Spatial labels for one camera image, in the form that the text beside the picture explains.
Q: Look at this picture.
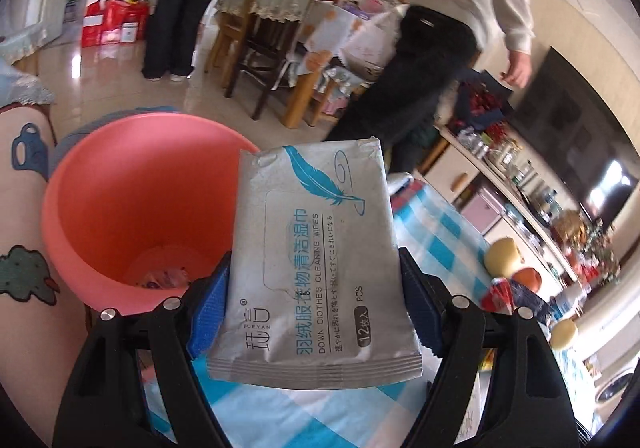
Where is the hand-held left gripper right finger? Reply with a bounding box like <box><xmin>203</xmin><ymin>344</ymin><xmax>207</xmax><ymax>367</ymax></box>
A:
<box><xmin>397</xmin><ymin>245</ymin><xmax>583</xmax><ymax>448</ymax></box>

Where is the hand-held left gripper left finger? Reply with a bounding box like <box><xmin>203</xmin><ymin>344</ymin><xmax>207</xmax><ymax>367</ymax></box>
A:
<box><xmin>52</xmin><ymin>260</ymin><xmax>233</xmax><ymax>448</ymax></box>

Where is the grey wet wipes packet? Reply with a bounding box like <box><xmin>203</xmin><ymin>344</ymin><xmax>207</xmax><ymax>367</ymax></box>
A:
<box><xmin>206</xmin><ymin>135</ymin><xmax>423</xmax><ymax>390</ymax></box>

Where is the pink plastic basin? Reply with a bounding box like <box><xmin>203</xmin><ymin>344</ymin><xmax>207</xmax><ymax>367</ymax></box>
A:
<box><xmin>41</xmin><ymin>112</ymin><xmax>263</xmax><ymax>316</ymax></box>

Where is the blue white checked tablecloth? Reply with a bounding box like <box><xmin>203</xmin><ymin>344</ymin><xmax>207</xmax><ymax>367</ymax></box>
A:
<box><xmin>137</xmin><ymin>175</ymin><xmax>603</xmax><ymax>448</ymax></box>

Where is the red snack packet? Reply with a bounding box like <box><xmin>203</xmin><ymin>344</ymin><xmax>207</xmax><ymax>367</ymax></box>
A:
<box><xmin>480</xmin><ymin>278</ymin><xmax>516</xmax><ymax>314</ymax></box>

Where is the yellow-green apple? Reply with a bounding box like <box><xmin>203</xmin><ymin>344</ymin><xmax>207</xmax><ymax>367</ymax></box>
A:
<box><xmin>486</xmin><ymin>237</ymin><xmax>523</xmax><ymax>279</ymax></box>

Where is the white television cabinet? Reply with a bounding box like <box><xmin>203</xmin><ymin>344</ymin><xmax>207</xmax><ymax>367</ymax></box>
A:
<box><xmin>420</xmin><ymin>125</ymin><xmax>581</xmax><ymax>279</ymax></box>

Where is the red apple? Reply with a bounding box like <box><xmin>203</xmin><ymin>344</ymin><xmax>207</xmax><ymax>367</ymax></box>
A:
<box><xmin>510</xmin><ymin>268</ymin><xmax>543</xmax><ymax>296</ymax></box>

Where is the white milk bottle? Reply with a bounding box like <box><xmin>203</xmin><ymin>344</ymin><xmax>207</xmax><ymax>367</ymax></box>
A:
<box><xmin>550</xmin><ymin>285</ymin><xmax>588</xmax><ymax>320</ymax></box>

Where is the dried flower arrangement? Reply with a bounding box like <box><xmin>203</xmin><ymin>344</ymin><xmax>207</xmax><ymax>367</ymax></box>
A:
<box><xmin>550</xmin><ymin>208</ymin><xmax>621</xmax><ymax>284</ymax></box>

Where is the printed sofa cover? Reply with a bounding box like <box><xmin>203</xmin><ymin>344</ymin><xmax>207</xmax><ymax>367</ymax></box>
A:
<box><xmin>0</xmin><ymin>105</ymin><xmax>86</xmax><ymax>429</ymax></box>

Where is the black flat television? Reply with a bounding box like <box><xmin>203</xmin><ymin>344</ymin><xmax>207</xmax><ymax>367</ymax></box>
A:
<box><xmin>510</xmin><ymin>45</ymin><xmax>640</xmax><ymax>224</ymax></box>

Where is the white drawing board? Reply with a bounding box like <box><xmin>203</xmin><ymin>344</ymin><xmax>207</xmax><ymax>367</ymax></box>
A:
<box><xmin>345</xmin><ymin>8</ymin><xmax>401</xmax><ymax>79</ymax></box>

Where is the dining table with printed cloth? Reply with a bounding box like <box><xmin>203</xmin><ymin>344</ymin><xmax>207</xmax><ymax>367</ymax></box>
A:
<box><xmin>285</xmin><ymin>3</ymin><xmax>396</xmax><ymax>129</ymax></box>

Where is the wooden chair with lace cover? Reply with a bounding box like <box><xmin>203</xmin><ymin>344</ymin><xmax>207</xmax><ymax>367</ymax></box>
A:
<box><xmin>225</xmin><ymin>0</ymin><xmax>326</xmax><ymax>121</ymax></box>
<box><xmin>207</xmin><ymin>0</ymin><xmax>266</xmax><ymax>79</ymax></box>

